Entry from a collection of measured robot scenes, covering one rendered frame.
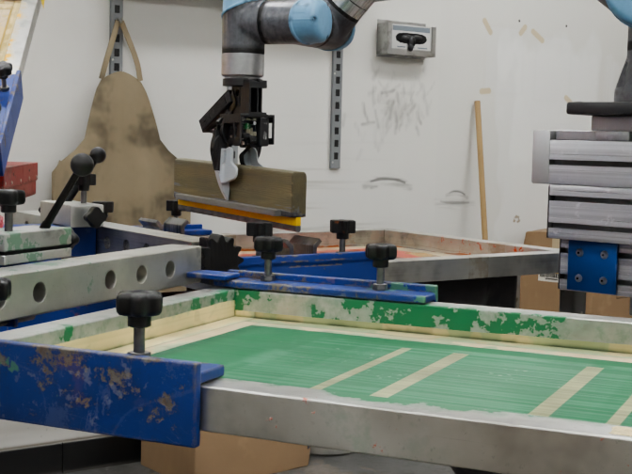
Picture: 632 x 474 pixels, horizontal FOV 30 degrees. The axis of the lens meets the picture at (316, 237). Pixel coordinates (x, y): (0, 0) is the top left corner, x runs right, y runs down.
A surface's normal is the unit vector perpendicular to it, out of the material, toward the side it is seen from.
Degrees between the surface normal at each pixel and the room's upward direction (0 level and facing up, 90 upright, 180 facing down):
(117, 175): 89
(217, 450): 91
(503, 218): 90
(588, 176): 90
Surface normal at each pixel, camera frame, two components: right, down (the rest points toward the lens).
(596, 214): -0.66, 0.05
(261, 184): -0.82, 0.04
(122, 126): 0.21, 0.09
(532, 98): 0.58, 0.08
